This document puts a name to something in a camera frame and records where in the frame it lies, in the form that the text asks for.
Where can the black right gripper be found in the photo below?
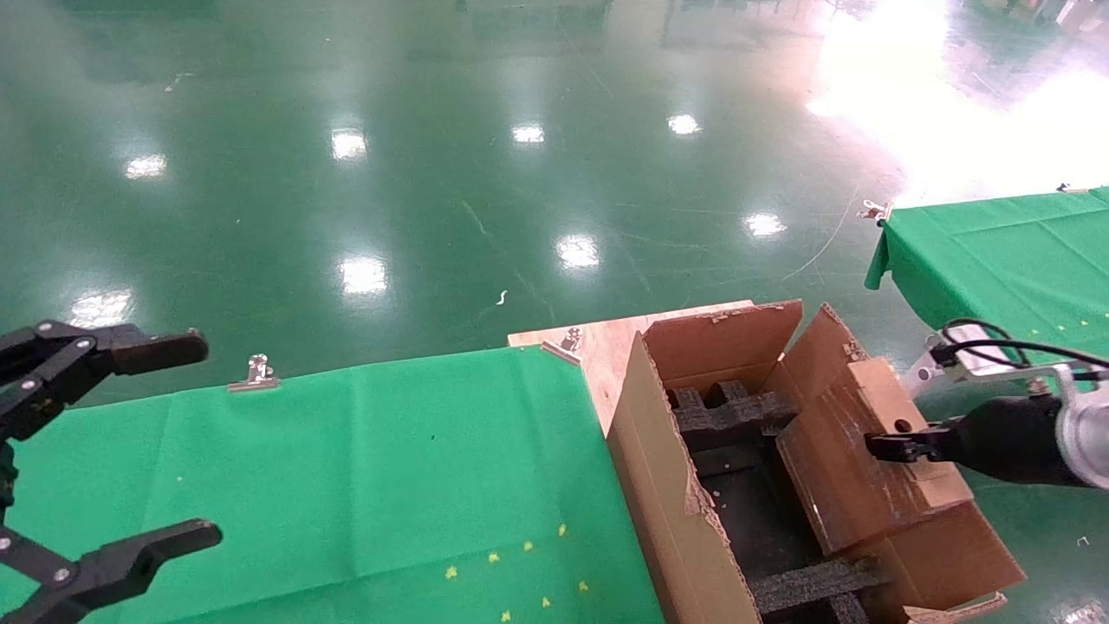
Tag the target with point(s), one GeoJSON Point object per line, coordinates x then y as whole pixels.
{"type": "Point", "coordinates": [1005, 438]}

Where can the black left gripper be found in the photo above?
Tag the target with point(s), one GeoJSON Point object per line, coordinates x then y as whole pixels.
{"type": "Point", "coordinates": [5, 477]}

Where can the small long cardboard box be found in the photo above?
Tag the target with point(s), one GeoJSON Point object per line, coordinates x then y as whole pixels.
{"type": "Point", "coordinates": [849, 485]}

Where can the large open cardboard carton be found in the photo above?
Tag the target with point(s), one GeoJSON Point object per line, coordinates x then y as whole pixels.
{"type": "Point", "coordinates": [667, 485]}

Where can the white metal table leg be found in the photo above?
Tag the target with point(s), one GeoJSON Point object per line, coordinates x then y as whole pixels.
{"type": "Point", "coordinates": [920, 374]}

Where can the silver metal binder clip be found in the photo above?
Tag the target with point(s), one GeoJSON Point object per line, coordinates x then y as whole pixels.
{"type": "Point", "coordinates": [256, 374]}
{"type": "Point", "coordinates": [1070, 187]}
{"type": "Point", "coordinates": [563, 347]}
{"type": "Point", "coordinates": [877, 211]}

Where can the black foam bottom liner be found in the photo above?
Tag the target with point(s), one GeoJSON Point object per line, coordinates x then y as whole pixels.
{"type": "Point", "coordinates": [754, 520]}

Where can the black foam insert block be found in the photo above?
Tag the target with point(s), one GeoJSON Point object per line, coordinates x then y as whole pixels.
{"type": "Point", "coordinates": [736, 409]}
{"type": "Point", "coordinates": [806, 587]}

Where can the large green table cloth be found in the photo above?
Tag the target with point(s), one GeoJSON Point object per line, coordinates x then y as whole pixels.
{"type": "Point", "coordinates": [303, 485]}

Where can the green cloth with hanging corner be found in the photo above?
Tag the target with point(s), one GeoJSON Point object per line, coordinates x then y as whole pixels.
{"type": "Point", "coordinates": [1014, 260]}

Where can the silver camera mounting bracket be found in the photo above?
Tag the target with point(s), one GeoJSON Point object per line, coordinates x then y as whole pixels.
{"type": "Point", "coordinates": [996, 371]}

